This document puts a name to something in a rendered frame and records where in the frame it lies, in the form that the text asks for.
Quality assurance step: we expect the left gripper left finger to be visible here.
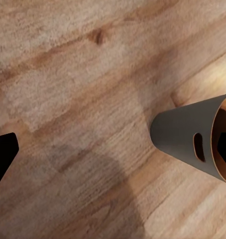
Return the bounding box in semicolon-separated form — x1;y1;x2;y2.
0;132;19;181

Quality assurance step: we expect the trash can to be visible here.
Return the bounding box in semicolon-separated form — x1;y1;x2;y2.
150;94;226;182

